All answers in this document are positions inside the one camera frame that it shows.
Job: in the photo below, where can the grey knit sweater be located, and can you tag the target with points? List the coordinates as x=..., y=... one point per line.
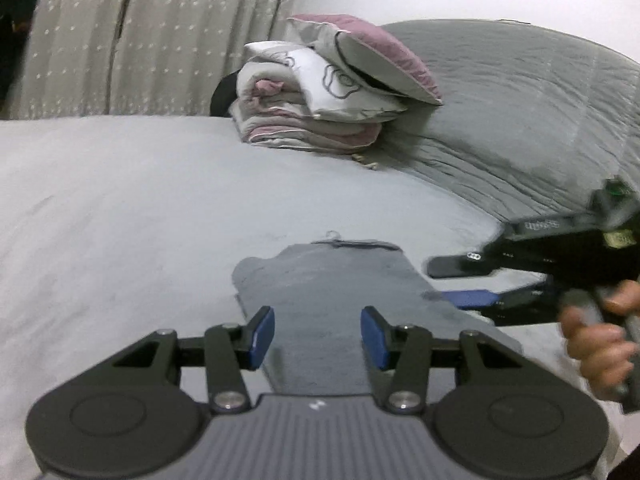
x=340, y=285

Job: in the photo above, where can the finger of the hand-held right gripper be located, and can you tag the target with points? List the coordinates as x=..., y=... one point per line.
x=455, y=265
x=470, y=299

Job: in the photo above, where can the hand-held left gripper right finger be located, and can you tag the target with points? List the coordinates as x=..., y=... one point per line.
x=374, y=340

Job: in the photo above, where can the grey quilted bedcover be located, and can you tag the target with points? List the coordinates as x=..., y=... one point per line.
x=525, y=110

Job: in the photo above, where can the folded pink grey quilt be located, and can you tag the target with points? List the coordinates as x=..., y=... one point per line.
x=290, y=130

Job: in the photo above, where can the person's right hand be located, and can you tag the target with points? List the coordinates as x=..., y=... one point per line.
x=600, y=350

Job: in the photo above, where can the pink pillow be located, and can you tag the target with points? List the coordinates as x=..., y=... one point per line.
x=380, y=50

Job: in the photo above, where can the black round object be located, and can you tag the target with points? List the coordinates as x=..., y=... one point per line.
x=222, y=97

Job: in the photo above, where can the light grey bed sheet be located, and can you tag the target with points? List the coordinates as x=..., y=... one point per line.
x=125, y=210

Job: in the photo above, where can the folded white pink quilt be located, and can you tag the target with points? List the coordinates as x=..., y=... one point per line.
x=310, y=80

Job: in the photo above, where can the dark hanging clothes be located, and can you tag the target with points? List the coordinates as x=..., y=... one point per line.
x=15, y=35

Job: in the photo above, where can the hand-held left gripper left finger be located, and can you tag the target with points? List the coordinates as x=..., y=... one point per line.
x=262, y=340

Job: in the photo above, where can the grey star-print curtain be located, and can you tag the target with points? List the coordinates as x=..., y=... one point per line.
x=200, y=25
x=70, y=35

